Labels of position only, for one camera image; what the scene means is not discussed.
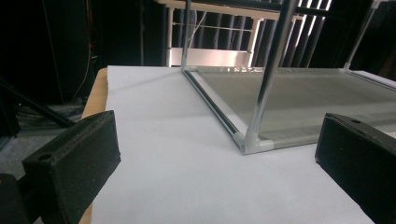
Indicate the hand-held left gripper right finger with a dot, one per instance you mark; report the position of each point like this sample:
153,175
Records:
358,149

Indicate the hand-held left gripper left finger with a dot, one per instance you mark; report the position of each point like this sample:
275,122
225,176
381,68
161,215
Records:
77,161

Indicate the black stand leg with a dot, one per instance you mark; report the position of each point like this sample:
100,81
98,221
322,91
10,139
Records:
37,107

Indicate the dark curtain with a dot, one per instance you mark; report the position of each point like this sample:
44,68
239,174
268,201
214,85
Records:
65,40

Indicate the white table cover sheet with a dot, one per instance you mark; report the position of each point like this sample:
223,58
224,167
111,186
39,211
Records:
174,155

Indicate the metal tube rack grey shelf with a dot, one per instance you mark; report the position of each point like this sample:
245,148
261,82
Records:
299,96

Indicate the white table frame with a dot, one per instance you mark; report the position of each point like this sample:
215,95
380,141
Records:
214,46

